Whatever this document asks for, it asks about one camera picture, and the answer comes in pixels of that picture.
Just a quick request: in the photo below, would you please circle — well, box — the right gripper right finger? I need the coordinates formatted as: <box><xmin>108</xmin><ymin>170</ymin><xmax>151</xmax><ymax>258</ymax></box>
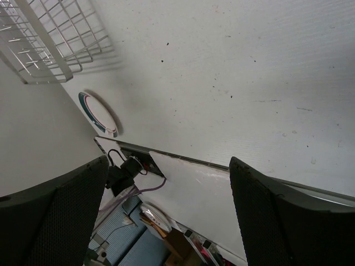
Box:
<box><xmin>229</xmin><ymin>157</ymin><xmax>354</xmax><ymax>265</ymax></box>

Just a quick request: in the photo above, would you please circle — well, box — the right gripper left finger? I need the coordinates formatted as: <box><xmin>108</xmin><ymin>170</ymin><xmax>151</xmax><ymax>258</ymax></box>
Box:
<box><xmin>1</xmin><ymin>156</ymin><xmax>109</xmax><ymax>265</ymax></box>

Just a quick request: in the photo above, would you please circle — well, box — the green rimmed white plate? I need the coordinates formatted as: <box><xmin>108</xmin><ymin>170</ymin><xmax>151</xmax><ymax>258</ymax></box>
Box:
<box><xmin>78</xmin><ymin>91</ymin><xmax>119</xmax><ymax>137</ymax></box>

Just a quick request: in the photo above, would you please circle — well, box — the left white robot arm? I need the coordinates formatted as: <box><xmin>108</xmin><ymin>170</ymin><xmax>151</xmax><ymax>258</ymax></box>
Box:
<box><xmin>105</xmin><ymin>156</ymin><xmax>143</xmax><ymax>197</ymax></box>

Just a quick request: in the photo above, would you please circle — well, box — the clear plate below table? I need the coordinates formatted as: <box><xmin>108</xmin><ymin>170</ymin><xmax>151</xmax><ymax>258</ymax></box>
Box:
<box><xmin>140</xmin><ymin>203</ymin><xmax>172</xmax><ymax>233</ymax></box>

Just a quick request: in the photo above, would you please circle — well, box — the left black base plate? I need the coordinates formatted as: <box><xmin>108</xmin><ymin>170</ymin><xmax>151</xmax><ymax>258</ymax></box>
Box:
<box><xmin>121</xmin><ymin>148</ymin><xmax>164</xmax><ymax>177</ymax></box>

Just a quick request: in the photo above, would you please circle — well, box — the chrome wire dish rack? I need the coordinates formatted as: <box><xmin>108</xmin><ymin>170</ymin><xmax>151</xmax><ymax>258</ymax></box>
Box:
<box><xmin>1</xmin><ymin>1</ymin><xmax>114</xmax><ymax>85</ymax></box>

